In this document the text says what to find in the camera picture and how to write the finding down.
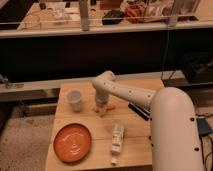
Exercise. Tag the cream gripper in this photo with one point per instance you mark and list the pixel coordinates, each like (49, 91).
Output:
(102, 110)

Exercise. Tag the white ceramic cup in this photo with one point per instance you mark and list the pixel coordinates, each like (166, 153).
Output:
(74, 98)

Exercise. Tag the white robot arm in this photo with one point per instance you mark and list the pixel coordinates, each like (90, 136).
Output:
(174, 131)

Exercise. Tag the white squeeze bottle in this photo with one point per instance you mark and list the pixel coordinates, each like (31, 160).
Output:
(117, 141)

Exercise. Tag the black striped box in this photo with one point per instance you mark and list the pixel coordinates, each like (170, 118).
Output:
(140, 111)

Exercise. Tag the orange plate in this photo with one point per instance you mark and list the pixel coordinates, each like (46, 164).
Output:
(72, 143)

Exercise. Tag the black bag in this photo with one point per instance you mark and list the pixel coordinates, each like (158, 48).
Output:
(112, 17)

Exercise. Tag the red cloth pile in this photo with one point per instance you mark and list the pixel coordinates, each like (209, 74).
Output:
(135, 13)

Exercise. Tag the black power adapter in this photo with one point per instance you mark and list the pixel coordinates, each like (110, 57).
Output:
(204, 128)

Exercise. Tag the grey metal post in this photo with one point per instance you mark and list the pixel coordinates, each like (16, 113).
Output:
(83, 8)
(173, 18)

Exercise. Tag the grey metal post right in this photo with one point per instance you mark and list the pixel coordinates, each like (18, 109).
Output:
(173, 18)

